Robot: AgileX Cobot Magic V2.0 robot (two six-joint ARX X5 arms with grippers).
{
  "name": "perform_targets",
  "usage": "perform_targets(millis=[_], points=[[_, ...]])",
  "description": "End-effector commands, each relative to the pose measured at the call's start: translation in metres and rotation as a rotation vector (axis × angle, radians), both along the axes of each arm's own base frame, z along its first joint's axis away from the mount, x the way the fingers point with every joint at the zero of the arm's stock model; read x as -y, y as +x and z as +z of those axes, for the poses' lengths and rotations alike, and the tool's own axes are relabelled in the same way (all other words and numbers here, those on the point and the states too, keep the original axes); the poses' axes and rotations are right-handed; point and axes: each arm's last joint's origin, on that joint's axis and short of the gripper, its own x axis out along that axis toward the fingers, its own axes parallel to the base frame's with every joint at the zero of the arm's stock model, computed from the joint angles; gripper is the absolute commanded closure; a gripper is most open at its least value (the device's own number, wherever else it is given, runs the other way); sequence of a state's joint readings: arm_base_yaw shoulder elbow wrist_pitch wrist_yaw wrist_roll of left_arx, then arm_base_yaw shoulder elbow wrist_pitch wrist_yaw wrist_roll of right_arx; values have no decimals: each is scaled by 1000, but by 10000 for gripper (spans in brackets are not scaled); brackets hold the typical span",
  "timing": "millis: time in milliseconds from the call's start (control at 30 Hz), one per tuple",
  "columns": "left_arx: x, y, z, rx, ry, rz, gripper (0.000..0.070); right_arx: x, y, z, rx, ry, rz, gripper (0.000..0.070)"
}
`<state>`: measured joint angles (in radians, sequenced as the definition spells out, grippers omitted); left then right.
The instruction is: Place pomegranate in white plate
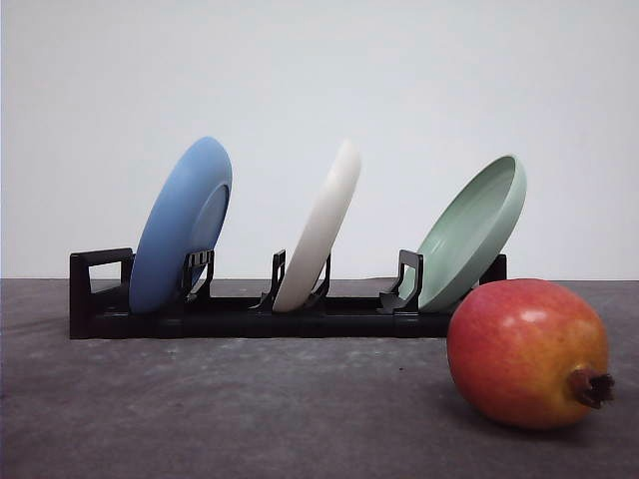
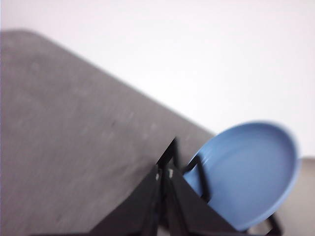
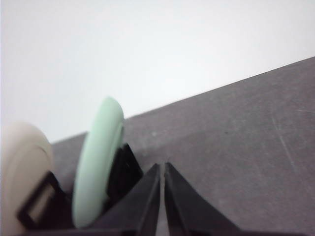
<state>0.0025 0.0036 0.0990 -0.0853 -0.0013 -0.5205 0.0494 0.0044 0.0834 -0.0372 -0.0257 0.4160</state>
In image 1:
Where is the white plate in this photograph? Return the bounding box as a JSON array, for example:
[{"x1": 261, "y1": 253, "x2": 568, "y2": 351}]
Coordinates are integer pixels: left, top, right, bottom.
[{"x1": 273, "y1": 140, "x2": 361, "y2": 313}]

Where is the red yellow pomegranate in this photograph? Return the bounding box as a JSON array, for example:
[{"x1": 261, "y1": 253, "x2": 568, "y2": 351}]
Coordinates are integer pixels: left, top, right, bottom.
[{"x1": 446, "y1": 278, "x2": 616, "y2": 430}]

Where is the blue plate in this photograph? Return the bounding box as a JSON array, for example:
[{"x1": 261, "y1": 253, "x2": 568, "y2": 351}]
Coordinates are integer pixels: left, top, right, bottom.
[{"x1": 129, "y1": 137, "x2": 234, "y2": 314}]

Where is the green plate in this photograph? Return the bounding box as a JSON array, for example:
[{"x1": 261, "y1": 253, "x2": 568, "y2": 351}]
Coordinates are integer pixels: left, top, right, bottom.
[{"x1": 400, "y1": 156, "x2": 527, "y2": 310}]

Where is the black plate rack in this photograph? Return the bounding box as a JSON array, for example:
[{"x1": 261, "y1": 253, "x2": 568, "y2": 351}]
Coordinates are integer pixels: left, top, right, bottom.
[{"x1": 69, "y1": 248, "x2": 508, "y2": 340}]

